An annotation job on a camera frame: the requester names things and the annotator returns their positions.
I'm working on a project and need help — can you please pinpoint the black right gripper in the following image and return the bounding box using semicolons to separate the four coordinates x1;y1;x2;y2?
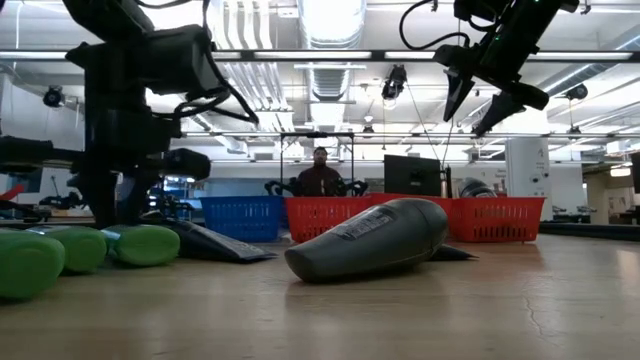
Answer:
433;4;571;137

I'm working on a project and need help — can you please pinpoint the white column with signs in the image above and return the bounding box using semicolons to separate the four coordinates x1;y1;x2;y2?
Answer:
504;137;552;222

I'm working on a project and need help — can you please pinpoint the black computer monitor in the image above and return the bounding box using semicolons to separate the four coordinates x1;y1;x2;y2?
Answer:
383;154;442;197

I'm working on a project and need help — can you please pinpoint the red plastic basket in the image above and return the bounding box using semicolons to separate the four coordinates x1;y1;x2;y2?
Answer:
369;192;454;205
284;195;375;245
447;196;546;244

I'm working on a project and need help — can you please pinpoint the black flat toiletry tube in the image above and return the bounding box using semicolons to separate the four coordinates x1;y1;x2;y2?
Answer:
428;244;479;262

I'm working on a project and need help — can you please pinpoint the grey handheld vacuum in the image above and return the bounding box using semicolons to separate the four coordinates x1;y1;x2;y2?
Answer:
284;198;450;285

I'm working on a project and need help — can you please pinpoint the standing person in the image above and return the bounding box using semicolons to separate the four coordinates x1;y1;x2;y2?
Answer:
294;146;346;198

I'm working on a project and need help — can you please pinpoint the blue plastic basket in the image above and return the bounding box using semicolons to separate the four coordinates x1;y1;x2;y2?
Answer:
199;195;286;244

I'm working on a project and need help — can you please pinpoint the black printed toiletry tube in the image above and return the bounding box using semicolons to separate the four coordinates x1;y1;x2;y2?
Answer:
149;214;278;264

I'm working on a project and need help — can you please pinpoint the green toiletry bottle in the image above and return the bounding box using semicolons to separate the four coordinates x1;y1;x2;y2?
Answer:
102;224;181;267
27;225;108;274
0;229;66;301

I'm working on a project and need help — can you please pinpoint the black hanging camera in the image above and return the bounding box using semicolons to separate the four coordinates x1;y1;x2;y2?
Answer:
381;64;408;102

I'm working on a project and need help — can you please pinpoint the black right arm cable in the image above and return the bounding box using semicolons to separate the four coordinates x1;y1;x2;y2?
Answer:
398;0;472;52

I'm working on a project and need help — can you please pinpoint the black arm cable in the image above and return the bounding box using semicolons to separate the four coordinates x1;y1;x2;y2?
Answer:
398;0;472;52
172;49;260;126

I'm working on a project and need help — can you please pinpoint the black overhead frame bar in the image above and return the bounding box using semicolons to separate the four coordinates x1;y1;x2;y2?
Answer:
0;48;640;63

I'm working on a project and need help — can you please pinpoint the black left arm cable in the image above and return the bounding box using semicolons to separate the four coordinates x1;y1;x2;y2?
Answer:
172;49;260;126

